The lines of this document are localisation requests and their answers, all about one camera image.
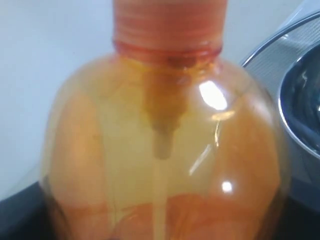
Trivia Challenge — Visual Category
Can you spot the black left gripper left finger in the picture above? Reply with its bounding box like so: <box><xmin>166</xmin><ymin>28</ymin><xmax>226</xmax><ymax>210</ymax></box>
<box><xmin>0</xmin><ymin>179</ymin><xmax>65</xmax><ymax>240</ymax></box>

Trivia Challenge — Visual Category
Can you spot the orange pump soap bottle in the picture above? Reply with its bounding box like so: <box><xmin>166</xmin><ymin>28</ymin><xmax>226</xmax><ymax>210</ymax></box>
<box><xmin>40</xmin><ymin>0</ymin><xmax>290</xmax><ymax>240</ymax></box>

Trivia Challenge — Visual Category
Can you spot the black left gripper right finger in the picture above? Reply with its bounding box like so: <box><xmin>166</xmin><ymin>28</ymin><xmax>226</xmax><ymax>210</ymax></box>
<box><xmin>273</xmin><ymin>197</ymin><xmax>320</xmax><ymax>240</ymax></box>

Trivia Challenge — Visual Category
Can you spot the steel mesh strainer basket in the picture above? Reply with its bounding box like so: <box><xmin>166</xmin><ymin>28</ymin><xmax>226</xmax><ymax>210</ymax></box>
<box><xmin>242</xmin><ymin>11</ymin><xmax>320</xmax><ymax>204</ymax></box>

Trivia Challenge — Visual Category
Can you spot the stainless steel bowl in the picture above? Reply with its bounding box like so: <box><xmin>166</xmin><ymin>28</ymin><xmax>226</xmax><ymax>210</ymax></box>
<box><xmin>278</xmin><ymin>42</ymin><xmax>320</xmax><ymax>159</ymax></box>

